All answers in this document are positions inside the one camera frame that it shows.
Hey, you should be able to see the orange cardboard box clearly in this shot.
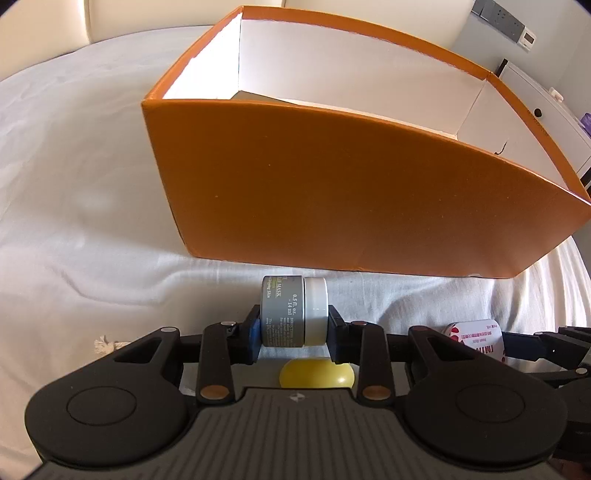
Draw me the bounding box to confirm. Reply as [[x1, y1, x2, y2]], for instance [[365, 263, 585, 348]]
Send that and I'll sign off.
[[141, 4, 591, 280]]

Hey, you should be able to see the beige sofa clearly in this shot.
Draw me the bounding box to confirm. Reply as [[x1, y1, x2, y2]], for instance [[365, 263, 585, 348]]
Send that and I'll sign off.
[[0, 0, 481, 51]]

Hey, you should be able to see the grey jar with white lid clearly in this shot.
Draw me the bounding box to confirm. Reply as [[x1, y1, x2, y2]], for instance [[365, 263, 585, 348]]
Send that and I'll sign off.
[[260, 275, 329, 348]]

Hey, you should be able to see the white packet with red print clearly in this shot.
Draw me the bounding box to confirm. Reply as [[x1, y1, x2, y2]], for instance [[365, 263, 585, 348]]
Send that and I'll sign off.
[[444, 318, 508, 361]]

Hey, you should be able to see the white string scrap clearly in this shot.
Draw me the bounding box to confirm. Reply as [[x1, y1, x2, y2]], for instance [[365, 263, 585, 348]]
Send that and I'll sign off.
[[93, 336, 134, 355]]

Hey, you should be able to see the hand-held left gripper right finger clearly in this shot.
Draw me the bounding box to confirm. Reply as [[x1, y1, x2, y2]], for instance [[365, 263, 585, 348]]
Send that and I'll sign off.
[[325, 305, 481, 403]]

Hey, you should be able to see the white cabinet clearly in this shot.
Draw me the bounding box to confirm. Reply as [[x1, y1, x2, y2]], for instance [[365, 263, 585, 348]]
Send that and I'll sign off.
[[495, 59, 591, 190]]

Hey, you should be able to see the smooth yellow plastic egg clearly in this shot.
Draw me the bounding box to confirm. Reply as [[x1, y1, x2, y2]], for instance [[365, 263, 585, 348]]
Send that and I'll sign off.
[[279, 357, 355, 389]]

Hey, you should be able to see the grey wall switch panel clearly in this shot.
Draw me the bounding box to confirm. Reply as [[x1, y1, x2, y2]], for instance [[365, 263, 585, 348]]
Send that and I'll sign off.
[[472, 0, 527, 42]]

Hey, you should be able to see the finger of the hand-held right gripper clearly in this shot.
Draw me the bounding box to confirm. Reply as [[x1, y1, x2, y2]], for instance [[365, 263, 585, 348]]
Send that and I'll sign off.
[[501, 325, 591, 371]]

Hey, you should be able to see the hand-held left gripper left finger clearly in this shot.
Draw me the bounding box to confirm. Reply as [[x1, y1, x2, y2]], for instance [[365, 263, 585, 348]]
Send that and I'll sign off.
[[113, 305, 264, 403]]

